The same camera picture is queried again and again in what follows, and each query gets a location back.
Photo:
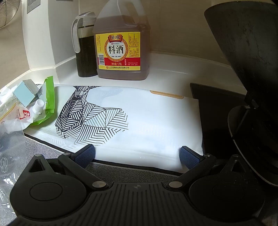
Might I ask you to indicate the clear plastic bag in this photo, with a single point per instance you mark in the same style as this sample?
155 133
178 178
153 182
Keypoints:
10 152

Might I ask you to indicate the black round pan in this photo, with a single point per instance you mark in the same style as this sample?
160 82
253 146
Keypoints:
254 141

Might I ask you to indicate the cooking wine jug yellow label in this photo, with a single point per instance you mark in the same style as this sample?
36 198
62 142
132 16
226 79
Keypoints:
121 54

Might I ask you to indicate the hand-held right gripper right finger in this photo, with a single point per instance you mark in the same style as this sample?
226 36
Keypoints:
189 157

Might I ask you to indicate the black stove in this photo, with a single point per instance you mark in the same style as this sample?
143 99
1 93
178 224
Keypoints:
212 113

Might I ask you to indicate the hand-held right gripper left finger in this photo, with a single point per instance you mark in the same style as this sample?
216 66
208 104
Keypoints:
85 154

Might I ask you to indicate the clear spout pouch red label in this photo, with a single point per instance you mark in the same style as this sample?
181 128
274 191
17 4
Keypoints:
39 106

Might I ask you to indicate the clear zip bag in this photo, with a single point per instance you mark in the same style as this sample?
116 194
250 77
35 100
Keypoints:
6 108

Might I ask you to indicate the metal fan grille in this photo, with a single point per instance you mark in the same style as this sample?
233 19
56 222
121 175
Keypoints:
8 13

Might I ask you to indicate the grey wall vent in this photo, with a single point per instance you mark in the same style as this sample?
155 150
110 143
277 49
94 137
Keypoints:
32 5

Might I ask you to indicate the green wrapper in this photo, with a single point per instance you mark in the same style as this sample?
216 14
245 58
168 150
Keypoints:
49 97

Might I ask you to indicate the dark sauce dispenser bottle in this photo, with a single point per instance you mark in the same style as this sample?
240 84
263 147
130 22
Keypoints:
86 56

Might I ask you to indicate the small teal box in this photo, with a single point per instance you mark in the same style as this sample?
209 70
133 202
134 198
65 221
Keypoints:
23 95

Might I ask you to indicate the grey mat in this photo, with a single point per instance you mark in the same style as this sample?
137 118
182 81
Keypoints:
43 147

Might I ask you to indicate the black wok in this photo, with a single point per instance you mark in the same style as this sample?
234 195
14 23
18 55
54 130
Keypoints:
249 43

